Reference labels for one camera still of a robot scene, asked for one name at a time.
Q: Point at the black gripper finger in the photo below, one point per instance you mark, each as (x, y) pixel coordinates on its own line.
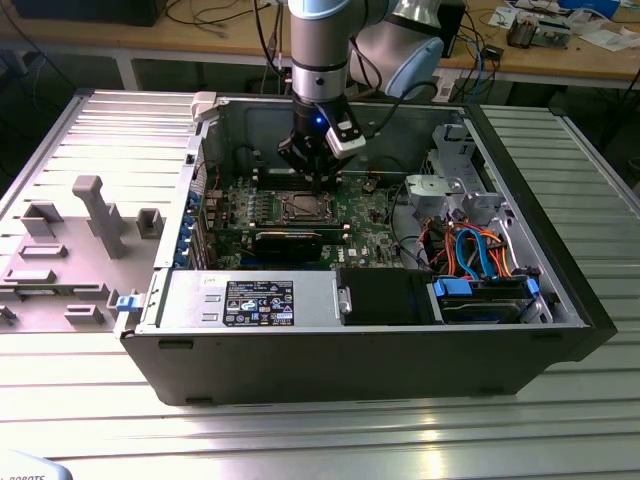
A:
(300, 157)
(330, 165)

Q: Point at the thin metal locking lever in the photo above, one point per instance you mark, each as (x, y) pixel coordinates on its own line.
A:
(310, 220)
(300, 192)

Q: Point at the square silver CPU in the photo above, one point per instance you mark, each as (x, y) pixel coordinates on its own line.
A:
(307, 206)

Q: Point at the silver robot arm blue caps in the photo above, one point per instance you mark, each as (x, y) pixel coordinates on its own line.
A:
(317, 45)

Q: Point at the round coin cell battery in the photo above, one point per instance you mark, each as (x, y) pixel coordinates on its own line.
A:
(368, 186)

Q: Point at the green motherboard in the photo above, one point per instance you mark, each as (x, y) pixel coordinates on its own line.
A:
(365, 235)

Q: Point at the black graphics card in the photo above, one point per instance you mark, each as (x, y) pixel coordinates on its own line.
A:
(287, 247)

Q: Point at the grey case release latch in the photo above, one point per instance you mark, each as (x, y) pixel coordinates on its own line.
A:
(204, 106)

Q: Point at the silver metal drive cage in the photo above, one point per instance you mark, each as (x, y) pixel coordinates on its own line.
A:
(450, 150)

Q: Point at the white label tag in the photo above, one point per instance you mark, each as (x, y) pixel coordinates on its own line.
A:
(446, 91)

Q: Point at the tall black device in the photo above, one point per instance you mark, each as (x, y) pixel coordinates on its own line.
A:
(454, 30)

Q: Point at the blue disk carrier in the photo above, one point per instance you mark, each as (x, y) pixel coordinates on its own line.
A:
(452, 289)

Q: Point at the wooden desk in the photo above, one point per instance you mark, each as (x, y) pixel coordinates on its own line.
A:
(150, 37)

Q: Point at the silver power supply with label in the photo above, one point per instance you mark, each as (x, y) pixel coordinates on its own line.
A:
(190, 300)

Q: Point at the small black box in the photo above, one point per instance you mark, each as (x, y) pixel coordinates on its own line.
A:
(493, 52)

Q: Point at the black open PC case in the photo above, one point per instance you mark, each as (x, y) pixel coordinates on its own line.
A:
(325, 370)

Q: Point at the black hard disk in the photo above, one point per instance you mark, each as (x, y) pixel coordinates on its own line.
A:
(480, 311)

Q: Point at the white printed sheet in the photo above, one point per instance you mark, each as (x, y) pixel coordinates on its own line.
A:
(501, 17)

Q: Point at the blue plastic clip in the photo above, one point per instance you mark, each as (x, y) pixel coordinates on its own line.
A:
(125, 304)

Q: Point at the metal heat sink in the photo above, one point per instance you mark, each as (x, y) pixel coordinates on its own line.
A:
(522, 32)

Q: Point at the large black box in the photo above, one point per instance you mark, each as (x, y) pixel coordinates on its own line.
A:
(85, 12)

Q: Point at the grey parts rack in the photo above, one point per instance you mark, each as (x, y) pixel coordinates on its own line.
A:
(75, 270)

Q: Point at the metal electronics part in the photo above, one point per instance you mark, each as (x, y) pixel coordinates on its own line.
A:
(552, 32)

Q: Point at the blue box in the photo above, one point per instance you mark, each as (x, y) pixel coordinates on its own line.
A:
(590, 6)

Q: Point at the white papers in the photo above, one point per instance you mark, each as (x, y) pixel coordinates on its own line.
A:
(607, 40)

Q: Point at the pale teach pendant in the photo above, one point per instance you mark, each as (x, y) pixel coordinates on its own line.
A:
(30, 467)

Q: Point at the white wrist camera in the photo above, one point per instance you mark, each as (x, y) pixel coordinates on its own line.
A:
(345, 140)

